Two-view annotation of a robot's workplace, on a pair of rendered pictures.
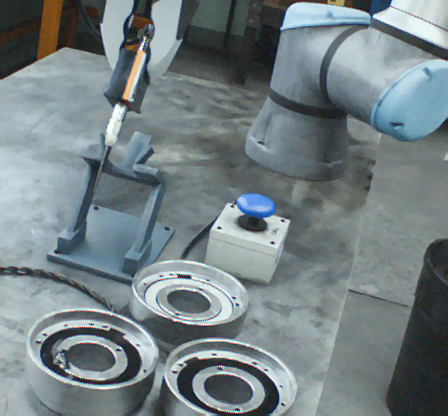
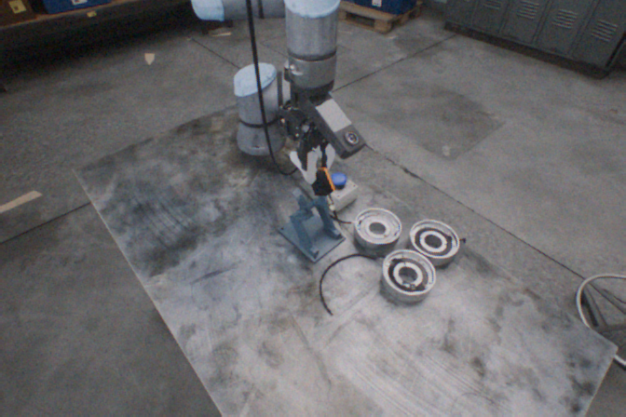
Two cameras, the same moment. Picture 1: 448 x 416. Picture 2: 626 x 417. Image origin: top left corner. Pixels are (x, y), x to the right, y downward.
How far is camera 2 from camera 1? 0.70 m
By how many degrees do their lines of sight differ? 46
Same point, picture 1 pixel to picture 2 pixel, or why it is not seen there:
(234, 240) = (346, 195)
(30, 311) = (353, 284)
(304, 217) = not seen: hidden behind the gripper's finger
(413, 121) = not seen: hidden behind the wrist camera
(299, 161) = (278, 142)
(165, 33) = (331, 154)
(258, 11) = not seen: outside the picture
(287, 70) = (257, 113)
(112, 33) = (311, 171)
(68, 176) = (243, 228)
